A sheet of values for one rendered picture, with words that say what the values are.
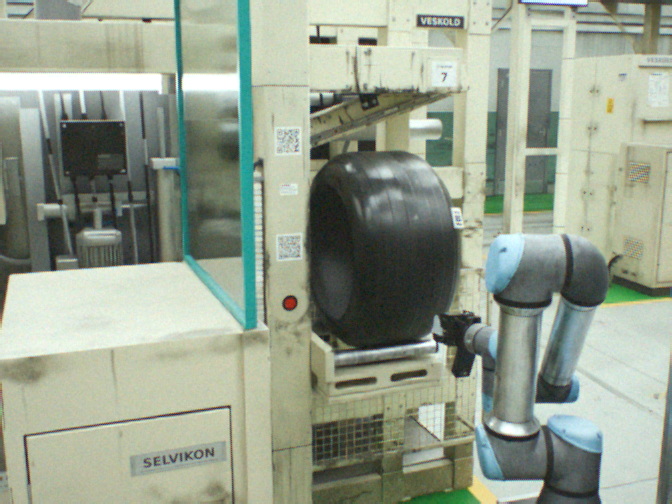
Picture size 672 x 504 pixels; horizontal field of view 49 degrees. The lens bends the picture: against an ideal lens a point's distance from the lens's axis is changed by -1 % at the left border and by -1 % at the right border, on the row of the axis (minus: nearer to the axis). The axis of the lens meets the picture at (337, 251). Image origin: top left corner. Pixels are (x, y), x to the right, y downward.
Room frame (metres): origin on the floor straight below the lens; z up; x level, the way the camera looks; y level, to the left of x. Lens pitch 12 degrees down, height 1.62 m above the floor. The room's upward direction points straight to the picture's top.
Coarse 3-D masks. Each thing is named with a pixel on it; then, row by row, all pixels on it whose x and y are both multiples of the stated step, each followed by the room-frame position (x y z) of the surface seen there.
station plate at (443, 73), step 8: (432, 64) 2.47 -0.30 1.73; (440, 64) 2.48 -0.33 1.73; (448, 64) 2.49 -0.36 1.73; (456, 64) 2.50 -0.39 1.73; (432, 72) 2.47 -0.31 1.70; (440, 72) 2.48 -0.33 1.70; (448, 72) 2.49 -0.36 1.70; (432, 80) 2.47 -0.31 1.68; (440, 80) 2.48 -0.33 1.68; (448, 80) 2.49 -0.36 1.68
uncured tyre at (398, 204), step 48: (336, 192) 2.41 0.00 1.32; (384, 192) 1.98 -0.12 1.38; (432, 192) 2.03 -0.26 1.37; (336, 240) 2.45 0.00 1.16; (384, 240) 1.92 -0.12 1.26; (432, 240) 1.96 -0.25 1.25; (336, 288) 2.39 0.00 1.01; (384, 288) 1.91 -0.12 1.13; (432, 288) 1.96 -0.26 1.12; (336, 336) 2.11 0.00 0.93; (384, 336) 2.00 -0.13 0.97
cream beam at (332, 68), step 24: (312, 48) 2.32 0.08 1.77; (336, 48) 2.35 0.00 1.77; (360, 48) 2.38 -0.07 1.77; (384, 48) 2.41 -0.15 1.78; (408, 48) 2.44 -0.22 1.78; (432, 48) 2.47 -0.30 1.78; (456, 48) 2.51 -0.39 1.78; (312, 72) 2.32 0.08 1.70; (336, 72) 2.35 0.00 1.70; (360, 72) 2.38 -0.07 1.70; (384, 72) 2.41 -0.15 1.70; (408, 72) 2.44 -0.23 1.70; (456, 72) 2.50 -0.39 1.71
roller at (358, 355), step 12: (360, 348) 2.04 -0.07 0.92; (372, 348) 2.04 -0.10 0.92; (384, 348) 2.05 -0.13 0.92; (396, 348) 2.06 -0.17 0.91; (408, 348) 2.07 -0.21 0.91; (420, 348) 2.08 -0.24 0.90; (432, 348) 2.10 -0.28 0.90; (336, 360) 1.99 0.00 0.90; (348, 360) 2.00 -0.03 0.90; (360, 360) 2.02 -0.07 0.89; (372, 360) 2.03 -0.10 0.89
